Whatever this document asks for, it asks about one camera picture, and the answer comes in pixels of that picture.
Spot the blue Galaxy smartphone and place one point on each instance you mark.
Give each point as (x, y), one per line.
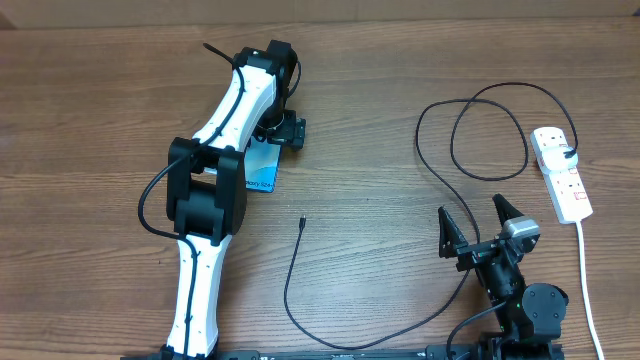
(261, 166)

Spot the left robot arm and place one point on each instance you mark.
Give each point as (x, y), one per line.
(207, 184)

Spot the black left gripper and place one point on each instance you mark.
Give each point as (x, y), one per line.
(290, 132)

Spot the white power strip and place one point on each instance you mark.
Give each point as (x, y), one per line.
(566, 189)

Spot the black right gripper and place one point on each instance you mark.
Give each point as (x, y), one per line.
(451, 240)

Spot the white charger plug adapter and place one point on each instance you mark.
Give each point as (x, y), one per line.
(557, 158)

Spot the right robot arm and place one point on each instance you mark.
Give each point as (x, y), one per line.
(529, 315)

